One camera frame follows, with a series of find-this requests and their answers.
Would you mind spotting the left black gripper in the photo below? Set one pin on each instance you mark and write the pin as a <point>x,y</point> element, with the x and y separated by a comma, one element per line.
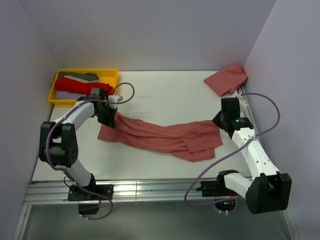
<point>110,121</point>

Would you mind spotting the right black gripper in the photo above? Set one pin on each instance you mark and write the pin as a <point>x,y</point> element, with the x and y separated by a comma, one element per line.
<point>216,120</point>

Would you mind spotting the salmon pink t-shirt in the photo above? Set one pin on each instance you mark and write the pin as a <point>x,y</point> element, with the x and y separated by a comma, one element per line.
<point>193,142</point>
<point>227,80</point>

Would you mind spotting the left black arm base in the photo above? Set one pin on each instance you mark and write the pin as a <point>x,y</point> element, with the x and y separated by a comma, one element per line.
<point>89,203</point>

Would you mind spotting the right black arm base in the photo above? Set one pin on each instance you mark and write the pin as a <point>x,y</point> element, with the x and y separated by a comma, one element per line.
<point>210,188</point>

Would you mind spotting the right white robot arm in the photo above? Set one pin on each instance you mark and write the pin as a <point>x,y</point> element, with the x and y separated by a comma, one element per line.
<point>269,189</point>

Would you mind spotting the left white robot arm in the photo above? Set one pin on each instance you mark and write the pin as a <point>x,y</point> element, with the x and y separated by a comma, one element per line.
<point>58,145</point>

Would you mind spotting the folded salmon pink t-shirt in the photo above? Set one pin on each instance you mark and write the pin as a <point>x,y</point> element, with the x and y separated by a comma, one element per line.
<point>227,80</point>

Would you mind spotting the yellow plastic tray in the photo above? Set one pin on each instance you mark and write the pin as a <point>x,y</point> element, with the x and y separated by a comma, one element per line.
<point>107,76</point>

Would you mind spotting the rolled grey t-shirt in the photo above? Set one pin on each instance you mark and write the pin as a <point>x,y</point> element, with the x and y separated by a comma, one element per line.
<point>89,76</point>

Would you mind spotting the rolled lilac t-shirt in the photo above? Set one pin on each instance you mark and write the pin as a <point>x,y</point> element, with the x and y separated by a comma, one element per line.
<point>68,95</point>

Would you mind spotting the rolled red t-shirt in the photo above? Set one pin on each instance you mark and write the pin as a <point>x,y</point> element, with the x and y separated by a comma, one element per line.
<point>80,87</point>

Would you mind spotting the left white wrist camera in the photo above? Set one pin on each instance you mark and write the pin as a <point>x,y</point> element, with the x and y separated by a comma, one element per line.
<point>115,98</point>

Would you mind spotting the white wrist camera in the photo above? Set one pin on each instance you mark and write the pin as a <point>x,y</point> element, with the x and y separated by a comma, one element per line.
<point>115,98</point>
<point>243,104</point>

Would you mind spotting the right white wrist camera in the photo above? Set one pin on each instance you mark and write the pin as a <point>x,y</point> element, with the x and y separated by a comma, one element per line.
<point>243,104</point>

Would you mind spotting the aluminium rail frame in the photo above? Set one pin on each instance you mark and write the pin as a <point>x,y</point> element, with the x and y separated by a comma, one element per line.
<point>148,200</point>

